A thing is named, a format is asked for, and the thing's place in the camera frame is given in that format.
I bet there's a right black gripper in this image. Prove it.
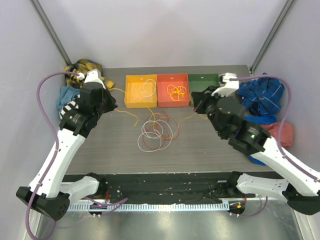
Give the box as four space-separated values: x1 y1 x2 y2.
192 85 227 137

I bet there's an orange thin cable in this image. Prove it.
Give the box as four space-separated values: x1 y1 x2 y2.
109 87 197 141

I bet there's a yellow cable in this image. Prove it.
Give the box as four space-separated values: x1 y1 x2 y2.
166 84 188 101

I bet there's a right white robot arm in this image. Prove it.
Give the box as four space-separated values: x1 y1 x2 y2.
191 86 320 216

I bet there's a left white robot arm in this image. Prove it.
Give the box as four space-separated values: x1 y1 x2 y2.
16 82 117 221

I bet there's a black white striped cloth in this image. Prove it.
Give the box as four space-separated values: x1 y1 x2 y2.
59 99 79 120

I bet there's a teal cloth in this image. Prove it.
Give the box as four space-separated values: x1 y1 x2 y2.
55 85 80 111

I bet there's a yellow plaid cloth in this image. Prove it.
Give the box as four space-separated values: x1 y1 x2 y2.
64 58 115 89

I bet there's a blue plaid cloth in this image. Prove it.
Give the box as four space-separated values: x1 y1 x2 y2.
236 76 285 117

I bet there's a green plastic bin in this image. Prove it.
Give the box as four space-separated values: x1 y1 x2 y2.
188 73 220 93

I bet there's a bright blue cloth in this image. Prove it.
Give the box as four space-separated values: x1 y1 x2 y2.
244 114 277 166

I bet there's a yellow plastic bin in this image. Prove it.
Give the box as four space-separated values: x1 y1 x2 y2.
124 74 158 109

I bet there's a red plastic bin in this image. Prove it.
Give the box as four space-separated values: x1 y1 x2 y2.
157 73 190 108

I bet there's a salmon red cloth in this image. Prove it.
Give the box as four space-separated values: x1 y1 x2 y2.
261 121 295 150

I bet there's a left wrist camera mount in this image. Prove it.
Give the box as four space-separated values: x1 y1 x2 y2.
77 69 106 89

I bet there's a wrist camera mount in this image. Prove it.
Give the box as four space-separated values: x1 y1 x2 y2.
77 69 106 89
211 72 239 97

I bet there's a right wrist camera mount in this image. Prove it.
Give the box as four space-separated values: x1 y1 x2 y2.
211 72 239 97

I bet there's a left aluminium frame post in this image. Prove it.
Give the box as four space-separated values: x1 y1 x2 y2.
29 0 72 66

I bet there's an aluminium frame post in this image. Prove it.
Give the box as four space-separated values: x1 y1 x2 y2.
249 0 297 75
29 0 72 66

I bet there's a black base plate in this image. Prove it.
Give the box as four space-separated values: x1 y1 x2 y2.
62 171 257 205

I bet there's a white slotted cable duct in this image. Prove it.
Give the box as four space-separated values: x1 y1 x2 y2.
67 202 230 212

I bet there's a right aluminium frame post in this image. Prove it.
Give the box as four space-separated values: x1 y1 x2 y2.
249 0 297 75

